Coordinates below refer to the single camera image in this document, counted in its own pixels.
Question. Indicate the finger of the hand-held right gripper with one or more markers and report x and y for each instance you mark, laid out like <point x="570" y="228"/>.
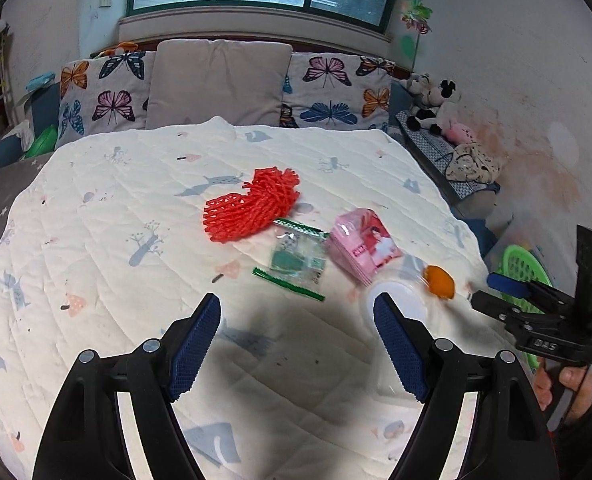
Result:
<point x="505" y="282"/>
<point x="493" y="306"/>

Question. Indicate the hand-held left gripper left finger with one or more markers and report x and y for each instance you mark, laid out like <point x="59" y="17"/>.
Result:
<point x="196" y="345"/>

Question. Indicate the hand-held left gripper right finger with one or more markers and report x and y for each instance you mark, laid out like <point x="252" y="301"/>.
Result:
<point x="400" y="350"/>

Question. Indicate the green plastic basket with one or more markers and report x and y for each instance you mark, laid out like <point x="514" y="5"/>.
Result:
<point x="518" y="265"/>

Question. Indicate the clear bottle with orange cap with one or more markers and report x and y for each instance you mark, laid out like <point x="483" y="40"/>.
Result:
<point x="405" y="282"/>

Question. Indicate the pink tissue pack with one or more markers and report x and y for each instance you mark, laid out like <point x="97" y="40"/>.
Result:
<point x="365" y="247"/>

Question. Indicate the green clear candy wrapper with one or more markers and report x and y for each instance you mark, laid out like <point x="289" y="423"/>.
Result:
<point x="291" y="260"/>

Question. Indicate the red foam fruit net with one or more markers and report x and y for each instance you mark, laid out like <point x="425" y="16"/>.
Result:
<point x="256" y="205"/>

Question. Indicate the person's right hand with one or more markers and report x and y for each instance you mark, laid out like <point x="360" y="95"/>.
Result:
<point x="573" y="380"/>

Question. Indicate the white quilted printed blanket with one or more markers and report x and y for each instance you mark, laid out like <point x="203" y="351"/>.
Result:
<point x="126" y="285"/>

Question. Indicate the spotted cream plush toy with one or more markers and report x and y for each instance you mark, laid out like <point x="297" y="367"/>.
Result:
<point x="473" y="165"/>

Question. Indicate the blue checked cloth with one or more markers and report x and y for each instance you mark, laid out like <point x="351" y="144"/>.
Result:
<point x="433" y="152"/>

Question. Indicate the pink plush toy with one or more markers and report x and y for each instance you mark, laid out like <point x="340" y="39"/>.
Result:
<point x="458" y="132"/>

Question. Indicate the black white cow plush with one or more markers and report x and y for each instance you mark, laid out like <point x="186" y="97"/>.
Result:
<point x="430" y="100"/>

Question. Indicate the grey star print blanket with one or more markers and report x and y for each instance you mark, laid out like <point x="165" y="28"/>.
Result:
<point x="6" y="195"/>

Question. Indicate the green plastic object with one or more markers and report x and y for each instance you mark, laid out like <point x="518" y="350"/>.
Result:
<point x="43" y="140"/>

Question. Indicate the butterfly print pillow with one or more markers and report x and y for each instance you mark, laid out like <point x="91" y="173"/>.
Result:
<point x="336" y="90"/>
<point x="106" y="95"/>

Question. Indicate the beige pillow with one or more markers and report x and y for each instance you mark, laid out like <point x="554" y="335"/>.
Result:
<point x="216" y="85"/>

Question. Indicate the colourful pinwheel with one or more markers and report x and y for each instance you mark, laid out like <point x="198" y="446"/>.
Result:
<point x="415" y="17"/>

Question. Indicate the orange plush toy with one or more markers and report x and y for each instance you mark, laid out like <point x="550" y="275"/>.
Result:
<point x="121" y="49"/>

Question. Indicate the teal plastic item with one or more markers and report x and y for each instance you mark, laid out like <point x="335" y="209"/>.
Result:
<point x="41" y="81"/>

